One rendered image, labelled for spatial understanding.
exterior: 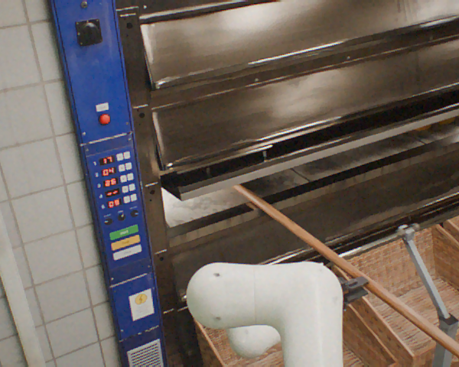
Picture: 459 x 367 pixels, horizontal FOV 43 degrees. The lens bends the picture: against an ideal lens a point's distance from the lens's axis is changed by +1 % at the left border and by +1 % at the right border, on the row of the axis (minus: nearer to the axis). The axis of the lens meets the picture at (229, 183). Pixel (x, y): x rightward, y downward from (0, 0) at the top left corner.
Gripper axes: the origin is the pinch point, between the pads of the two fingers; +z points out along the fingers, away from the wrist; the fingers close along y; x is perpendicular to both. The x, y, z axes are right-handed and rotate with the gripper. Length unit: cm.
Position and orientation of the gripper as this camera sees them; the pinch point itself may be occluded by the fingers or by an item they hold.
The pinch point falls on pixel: (356, 288)
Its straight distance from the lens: 169.0
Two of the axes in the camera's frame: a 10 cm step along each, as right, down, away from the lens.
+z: 8.7, -2.8, 4.0
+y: 0.5, 8.7, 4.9
